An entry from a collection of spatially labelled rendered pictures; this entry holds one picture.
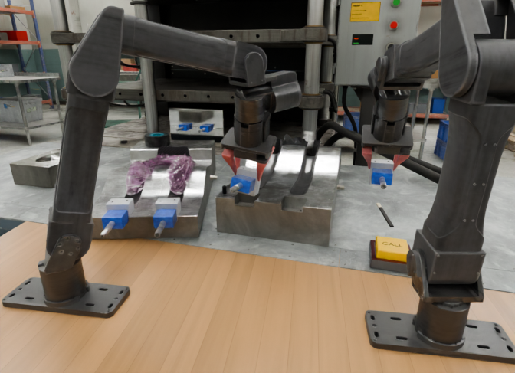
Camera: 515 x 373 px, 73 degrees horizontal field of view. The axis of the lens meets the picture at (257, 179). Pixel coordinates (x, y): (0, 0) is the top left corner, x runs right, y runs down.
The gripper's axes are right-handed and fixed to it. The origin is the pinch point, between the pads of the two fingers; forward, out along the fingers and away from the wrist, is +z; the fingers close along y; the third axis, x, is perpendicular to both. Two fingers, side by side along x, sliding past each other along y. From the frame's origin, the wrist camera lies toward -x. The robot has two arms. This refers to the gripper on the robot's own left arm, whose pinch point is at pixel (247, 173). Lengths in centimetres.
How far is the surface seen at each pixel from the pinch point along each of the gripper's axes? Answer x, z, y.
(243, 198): 0.0, 8.0, 1.1
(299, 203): -1.0, 6.0, -12.0
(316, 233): 4.5, 8.3, -17.5
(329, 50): -141, 22, 2
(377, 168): -12.6, 0.1, -27.2
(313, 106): -68, 18, -4
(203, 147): -27.0, 17.4, 24.7
